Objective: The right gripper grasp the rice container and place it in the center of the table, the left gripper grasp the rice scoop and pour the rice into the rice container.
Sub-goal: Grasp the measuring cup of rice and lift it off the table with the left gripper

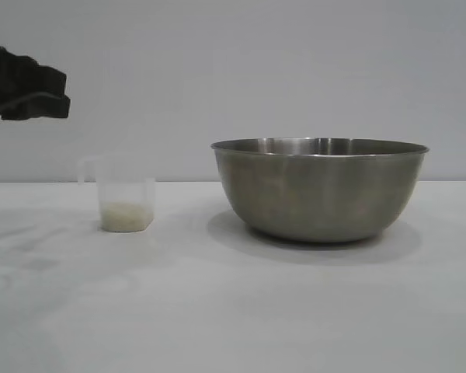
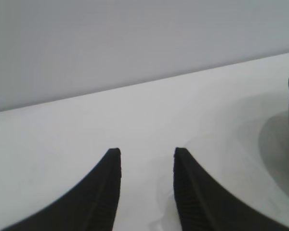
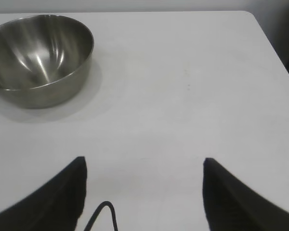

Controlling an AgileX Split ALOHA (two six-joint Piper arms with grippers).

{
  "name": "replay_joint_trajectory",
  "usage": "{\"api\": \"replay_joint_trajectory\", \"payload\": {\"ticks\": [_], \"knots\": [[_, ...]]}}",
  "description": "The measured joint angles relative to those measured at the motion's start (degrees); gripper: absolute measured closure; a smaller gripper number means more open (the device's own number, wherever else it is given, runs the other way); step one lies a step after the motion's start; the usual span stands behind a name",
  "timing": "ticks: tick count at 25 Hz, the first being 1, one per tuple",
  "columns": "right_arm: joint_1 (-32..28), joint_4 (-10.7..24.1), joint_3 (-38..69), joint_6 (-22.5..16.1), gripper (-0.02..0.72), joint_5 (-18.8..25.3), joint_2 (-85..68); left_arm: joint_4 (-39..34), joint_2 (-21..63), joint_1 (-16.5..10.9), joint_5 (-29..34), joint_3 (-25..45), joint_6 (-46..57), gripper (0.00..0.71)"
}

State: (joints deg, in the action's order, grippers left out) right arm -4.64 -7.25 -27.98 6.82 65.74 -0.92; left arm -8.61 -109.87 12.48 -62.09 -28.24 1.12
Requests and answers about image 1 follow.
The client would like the translucent plastic measuring cup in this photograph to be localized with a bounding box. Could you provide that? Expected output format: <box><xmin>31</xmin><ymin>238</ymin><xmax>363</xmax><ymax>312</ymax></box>
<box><xmin>76</xmin><ymin>153</ymin><xmax>157</xmax><ymax>234</ymax></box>

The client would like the stainless steel mixing bowl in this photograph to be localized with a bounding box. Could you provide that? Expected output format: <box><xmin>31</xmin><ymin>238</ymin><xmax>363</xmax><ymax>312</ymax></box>
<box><xmin>210</xmin><ymin>136</ymin><xmax>429</xmax><ymax>243</ymax></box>

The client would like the white uncooked rice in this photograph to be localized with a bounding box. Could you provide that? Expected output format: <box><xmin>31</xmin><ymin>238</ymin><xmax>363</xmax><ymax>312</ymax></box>
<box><xmin>100</xmin><ymin>201</ymin><xmax>153</xmax><ymax>234</ymax></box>

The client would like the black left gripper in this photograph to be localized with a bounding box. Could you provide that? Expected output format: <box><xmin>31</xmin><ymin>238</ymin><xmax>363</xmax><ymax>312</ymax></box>
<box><xmin>0</xmin><ymin>25</ymin><xmax>71</xmax><ymax>121</ymax></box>

